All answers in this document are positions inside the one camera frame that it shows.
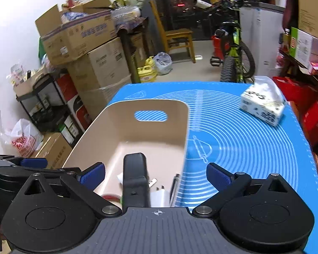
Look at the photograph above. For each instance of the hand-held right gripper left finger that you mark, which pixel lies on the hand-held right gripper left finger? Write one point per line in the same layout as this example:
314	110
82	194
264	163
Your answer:
92	176

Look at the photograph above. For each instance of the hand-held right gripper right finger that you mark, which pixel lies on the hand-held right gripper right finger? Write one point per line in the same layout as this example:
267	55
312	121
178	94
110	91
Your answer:
218	176

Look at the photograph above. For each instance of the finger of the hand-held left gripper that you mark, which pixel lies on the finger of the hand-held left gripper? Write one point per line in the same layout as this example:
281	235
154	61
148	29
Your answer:
33	162
13	173

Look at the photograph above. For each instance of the adhesive tape roll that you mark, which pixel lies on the adhesive tape roll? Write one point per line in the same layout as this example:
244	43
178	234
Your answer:
110	197

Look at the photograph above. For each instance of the black stapler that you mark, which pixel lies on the black stapler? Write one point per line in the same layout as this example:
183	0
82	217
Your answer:
133	174

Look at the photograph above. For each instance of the black marker pen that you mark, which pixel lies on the black marker pen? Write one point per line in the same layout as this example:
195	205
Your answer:
175	187

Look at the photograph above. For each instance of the white charger plug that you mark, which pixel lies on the white charger plug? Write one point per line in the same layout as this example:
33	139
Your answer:
160	197

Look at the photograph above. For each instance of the beige plastic storage bin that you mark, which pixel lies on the beige plastic storage bin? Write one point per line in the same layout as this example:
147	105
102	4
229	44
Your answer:
159	129

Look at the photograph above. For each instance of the white red-print plastic bag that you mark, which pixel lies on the white red-print plastic bag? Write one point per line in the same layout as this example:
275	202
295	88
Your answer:
23	140

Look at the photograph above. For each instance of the low brown cardboard box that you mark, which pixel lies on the low brown cardboard box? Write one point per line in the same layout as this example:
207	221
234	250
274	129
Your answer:
54	150

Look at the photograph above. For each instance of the blue silicone mat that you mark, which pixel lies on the blue silicone mat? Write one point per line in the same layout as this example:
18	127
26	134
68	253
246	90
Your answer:
241	150

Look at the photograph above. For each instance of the black metal rack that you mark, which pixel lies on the black metal rack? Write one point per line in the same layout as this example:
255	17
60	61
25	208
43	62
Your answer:
50	113

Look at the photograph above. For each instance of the red appliance box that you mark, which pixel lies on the red appliance box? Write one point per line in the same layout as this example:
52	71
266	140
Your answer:
76	105

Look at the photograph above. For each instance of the taped cardboard box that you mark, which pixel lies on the taped cardboard box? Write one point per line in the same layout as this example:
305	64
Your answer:
106	98

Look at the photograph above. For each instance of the white tissue pack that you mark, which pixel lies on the white tissue pack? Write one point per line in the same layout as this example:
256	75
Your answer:
262	108

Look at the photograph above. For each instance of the red gift box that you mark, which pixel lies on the red gift box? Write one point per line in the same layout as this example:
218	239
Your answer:
316	127

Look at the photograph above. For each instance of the large plain cardboard box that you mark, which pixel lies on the large plain cardboard box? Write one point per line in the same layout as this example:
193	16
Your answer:
100	63

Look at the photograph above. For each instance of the red paper bag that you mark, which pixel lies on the red paper bag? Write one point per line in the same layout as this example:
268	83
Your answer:
294	90

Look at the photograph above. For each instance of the yellow oil jug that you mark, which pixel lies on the yellow oil jug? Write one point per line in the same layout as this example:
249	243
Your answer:
147	72

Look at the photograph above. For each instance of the green black bicycle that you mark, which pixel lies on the green black bicycle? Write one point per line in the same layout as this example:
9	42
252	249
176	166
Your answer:
235	58

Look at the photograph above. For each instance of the clear plastic bag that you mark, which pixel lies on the clear plastic bag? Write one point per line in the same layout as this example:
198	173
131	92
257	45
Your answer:
163	63

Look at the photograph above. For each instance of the open printed cardboard box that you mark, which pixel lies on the open printed cardboard box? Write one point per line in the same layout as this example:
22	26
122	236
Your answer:
74	39

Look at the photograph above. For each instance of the dark wooden side table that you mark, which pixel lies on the dark wooden side table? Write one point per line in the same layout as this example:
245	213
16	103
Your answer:
307	74

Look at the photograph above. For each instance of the white chest freezer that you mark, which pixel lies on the white chest freezer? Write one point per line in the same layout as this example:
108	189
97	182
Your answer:
265	39

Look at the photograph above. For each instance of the wooden chair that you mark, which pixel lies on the wooden chair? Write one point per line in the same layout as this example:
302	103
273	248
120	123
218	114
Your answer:
177	37

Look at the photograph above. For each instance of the orange drink bottle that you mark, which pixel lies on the orange drink bottle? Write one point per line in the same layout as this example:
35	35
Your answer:
286	41

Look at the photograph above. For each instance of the green white carton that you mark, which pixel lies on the green white carton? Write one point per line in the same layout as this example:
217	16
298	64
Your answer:
300	47

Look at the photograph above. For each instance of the pack of clear bottles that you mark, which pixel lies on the pack of clear bottles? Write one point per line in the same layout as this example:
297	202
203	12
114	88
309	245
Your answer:
126	13

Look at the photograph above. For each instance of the rolled white paper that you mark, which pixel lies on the rolled white paper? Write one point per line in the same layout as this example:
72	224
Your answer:
201	4

